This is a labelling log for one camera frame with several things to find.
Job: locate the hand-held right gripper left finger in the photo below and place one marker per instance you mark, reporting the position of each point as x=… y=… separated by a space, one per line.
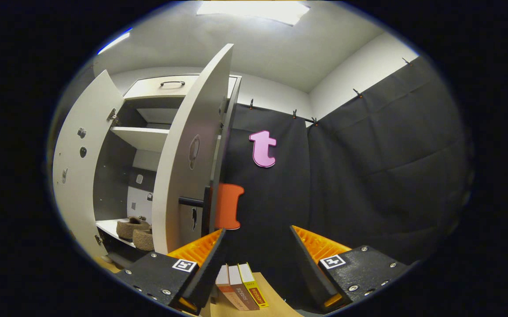
x=205 y=275

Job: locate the white shoe cabinet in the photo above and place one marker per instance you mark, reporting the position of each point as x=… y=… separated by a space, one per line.
x=144 y=136

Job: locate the white shoe cabinet door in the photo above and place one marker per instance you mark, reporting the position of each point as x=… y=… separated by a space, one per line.
x=78 y=185
x=179 y=167

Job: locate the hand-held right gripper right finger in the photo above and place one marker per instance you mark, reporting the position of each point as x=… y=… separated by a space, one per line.
x=309 y=270

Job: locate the black backdrop cloth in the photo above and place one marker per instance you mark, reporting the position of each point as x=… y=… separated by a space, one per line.
x=368 y=176

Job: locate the brown book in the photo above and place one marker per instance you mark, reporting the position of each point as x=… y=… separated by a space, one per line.
x=241 y=288

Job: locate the small ceiling light panel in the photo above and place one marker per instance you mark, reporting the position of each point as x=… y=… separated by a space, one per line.
x=114 y=42

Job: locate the red and white book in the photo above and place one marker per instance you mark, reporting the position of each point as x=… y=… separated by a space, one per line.
x=224 y=284

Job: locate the large ceiling light panel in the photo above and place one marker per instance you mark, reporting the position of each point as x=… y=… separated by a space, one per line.
x=254 y=11

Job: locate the brown fuzzy shoe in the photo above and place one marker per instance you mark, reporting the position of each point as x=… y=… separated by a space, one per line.
x=128 y=230
x=144 y=240

